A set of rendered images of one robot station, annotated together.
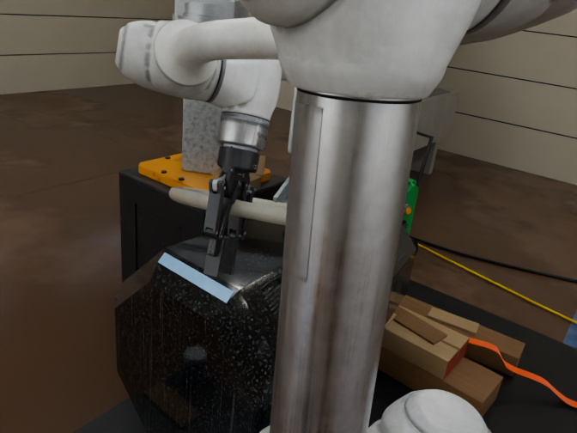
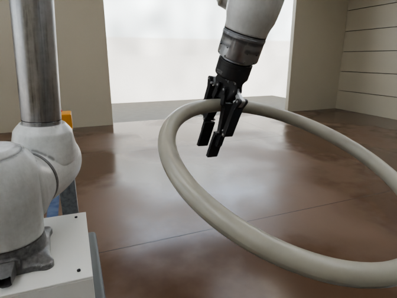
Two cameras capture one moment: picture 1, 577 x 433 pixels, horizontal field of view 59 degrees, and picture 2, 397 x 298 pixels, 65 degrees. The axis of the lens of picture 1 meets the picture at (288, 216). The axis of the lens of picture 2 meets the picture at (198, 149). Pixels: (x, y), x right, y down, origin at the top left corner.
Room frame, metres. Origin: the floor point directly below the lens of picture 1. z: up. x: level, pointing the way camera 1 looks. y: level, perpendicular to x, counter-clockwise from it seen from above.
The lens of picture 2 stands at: (1.24, -0.52, 1.34)
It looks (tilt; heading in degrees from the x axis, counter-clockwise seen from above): 16 degrees down; 124
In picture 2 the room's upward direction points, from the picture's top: straight up
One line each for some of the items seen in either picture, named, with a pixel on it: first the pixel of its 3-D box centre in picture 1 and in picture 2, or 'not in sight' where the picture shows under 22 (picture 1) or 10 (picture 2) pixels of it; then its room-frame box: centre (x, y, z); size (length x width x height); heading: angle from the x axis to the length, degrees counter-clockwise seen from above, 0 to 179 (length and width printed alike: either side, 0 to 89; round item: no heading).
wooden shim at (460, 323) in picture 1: (452, 320); not in sight; (2.30, -0.92, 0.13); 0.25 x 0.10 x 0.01; 63
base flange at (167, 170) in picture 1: (205, 170); not in sight; (2.42, 0.43, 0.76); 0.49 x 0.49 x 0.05; 55
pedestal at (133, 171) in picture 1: (203, 241); not in sight; (2.42, 0.43, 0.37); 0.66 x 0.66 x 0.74; 55
